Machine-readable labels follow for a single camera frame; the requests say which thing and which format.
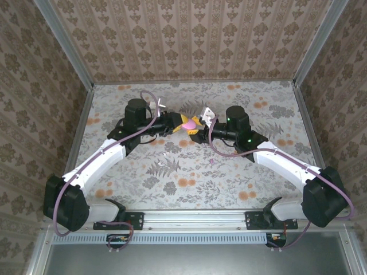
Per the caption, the pink earbud charging case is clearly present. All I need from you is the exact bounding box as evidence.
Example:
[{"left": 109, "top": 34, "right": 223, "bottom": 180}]
[{"left": 181, "top": 119, "right": 197, "bottom": 132}]

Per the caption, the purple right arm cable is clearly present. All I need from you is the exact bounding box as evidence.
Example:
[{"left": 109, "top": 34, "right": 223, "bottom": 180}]
[{"left": 208, "top": 114, "right": 356, "bottom": 250}]

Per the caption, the black connector box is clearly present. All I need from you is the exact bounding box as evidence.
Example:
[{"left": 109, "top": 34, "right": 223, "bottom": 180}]
[
  {"left": 266, "top": 232, "right": 287, "bottom": 248},
  {"left": 106, "top": 233, "right": 130, "bottom": 245}
]

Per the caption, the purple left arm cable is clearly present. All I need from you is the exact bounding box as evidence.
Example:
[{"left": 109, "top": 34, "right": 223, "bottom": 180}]
[{"left": 53, "top": 90, "right": 163, "bottom": 250}]

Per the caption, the slotted grey cable duct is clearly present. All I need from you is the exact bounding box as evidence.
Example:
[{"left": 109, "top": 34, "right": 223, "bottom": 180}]
[{"left": 53, "top": 232, "right": 269, "bottom": 245}]

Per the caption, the grey metal panel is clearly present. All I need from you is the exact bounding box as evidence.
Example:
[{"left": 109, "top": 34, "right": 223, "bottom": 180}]
[{"left": 27, "top": 229, "right": 367, "bottom": 275}]

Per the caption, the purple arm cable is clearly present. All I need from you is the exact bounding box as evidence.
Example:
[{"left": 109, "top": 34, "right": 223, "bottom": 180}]
[
  {"left": 53, "top": 90, "right": 163, "bottom": 250},
  {"left": 208, "top": 114, "right": 356, "bottom": 250}
]

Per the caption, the floral patterned table cover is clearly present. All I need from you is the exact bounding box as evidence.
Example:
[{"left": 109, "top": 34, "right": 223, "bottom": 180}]
[{"left": 61, "top": 81, "right": 336, "bottom": 211}]

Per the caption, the aluminium base extrusion rail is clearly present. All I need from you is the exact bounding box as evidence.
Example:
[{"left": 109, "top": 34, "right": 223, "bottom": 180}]
[{"left": 41, "top": 210, "right": 355, "bottom": 233}]

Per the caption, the aluminium frame post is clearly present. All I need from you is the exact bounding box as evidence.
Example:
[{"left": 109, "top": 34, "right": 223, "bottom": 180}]
[
  {"left": 32, "top": 0, "right": 96, "bottom": 89},
  {"left": 292, "top": 0, "right": 351, "bottom": 88}
]

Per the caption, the aluminium table edge rail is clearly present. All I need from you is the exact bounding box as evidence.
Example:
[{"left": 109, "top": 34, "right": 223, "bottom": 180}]
[
  {"left": 93, "top": 81, "right": 296, "bottom": 86},
  {"left": 292, "top": 81, "right": 330, "bottom": 172},
  {"left": 61, "top": 84, "right": 96, "bottom": 180}
]

